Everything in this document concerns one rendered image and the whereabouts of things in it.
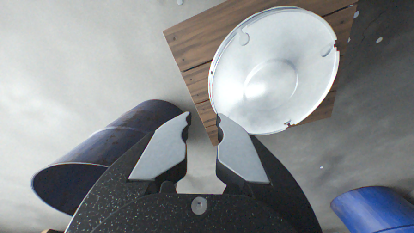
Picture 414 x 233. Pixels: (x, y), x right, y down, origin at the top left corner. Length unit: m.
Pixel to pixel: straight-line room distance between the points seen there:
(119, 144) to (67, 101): 0.73
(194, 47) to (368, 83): 1.04
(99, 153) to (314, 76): 0.58
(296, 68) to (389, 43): 0.80
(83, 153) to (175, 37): 0.39
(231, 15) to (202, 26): 0.06
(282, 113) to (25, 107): 1.44
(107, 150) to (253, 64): 0.45
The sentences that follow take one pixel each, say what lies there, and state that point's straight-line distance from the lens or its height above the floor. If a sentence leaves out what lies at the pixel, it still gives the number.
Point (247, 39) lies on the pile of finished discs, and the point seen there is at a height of 0.38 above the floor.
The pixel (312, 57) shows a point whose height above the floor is 0.39.
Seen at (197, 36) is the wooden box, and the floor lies 0.35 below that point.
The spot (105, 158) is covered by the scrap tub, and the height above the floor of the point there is 0.46.
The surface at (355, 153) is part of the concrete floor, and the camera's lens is 1.59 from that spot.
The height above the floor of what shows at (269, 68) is 0.39.
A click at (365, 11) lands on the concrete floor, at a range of 0.98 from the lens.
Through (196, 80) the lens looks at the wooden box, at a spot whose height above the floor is 0.35.
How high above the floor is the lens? 0.66
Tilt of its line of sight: 60 degrees down
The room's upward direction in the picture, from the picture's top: 180 degrees clockwise
